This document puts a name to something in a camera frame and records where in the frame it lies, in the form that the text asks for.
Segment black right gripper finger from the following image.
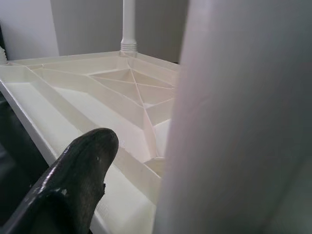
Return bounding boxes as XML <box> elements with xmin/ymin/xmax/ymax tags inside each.
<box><xmin>0</xmin><ymin>128</ymin><xmax>119</xmax><ymax>234</ymax></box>

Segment white plastic table top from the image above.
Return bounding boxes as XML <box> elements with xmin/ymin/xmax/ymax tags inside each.
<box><xmin>0</xmin><ymin>50</ymin><xmax>186</xmax><ymax>234</ymax></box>

